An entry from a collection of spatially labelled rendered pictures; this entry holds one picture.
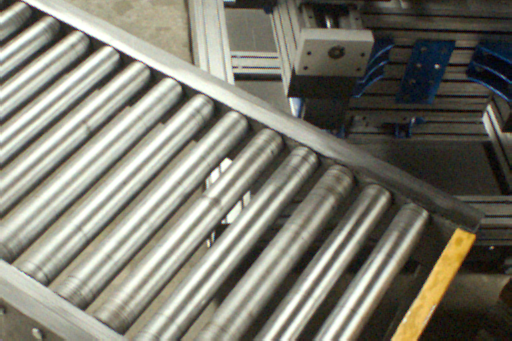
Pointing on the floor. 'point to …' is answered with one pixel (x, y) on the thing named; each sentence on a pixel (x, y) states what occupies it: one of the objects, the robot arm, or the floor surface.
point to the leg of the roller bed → (408, 298)
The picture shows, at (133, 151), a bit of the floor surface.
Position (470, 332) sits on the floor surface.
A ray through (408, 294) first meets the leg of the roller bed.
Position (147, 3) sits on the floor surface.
